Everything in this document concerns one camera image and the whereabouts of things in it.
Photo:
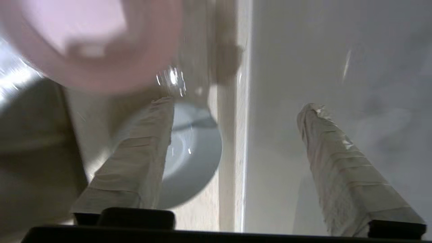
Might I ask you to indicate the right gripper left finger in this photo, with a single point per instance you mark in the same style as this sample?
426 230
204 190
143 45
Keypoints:
135 162

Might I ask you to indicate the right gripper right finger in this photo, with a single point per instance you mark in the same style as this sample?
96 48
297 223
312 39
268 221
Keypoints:
347 182

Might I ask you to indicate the pale blue ceramic bowl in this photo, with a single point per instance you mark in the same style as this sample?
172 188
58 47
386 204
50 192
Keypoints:
192 158

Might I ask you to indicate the pink ceramic bowl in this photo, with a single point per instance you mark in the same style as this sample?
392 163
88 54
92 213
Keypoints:
84 40

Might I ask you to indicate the stainless steel kitchen sink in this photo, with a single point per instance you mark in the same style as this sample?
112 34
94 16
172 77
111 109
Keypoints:
13 79

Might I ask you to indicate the white countertop upstand strip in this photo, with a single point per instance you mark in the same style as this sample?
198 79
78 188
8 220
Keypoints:
236 152

